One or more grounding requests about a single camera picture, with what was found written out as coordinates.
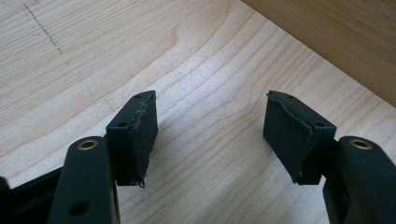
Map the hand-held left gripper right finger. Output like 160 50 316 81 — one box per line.
262 90 338 187

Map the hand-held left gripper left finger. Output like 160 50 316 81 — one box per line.
106 90 160 189

